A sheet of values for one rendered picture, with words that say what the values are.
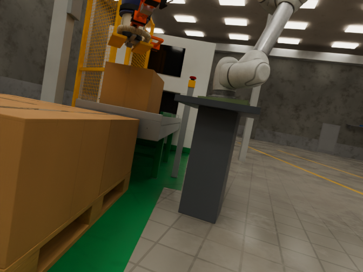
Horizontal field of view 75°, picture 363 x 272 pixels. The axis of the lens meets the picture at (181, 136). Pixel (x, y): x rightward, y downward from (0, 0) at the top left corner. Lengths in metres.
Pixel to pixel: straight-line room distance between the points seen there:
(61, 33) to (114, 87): 1.18
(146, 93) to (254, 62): 0.92
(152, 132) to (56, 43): 1.61
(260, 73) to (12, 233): 1.25
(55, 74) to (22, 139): 2.29
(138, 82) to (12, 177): 1.41
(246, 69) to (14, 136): 1.12
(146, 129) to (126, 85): 0.40
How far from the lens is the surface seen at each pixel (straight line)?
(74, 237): 1.21
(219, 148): 1.49
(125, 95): 2.00
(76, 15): 3.13
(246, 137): 4.76
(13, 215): 0.77
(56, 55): 3.00
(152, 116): 1.86
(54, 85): 2.96
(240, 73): 1.43
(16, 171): 0.73
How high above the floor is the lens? 0.62
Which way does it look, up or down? 4 degrees down
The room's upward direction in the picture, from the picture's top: 11 degrees clockwise
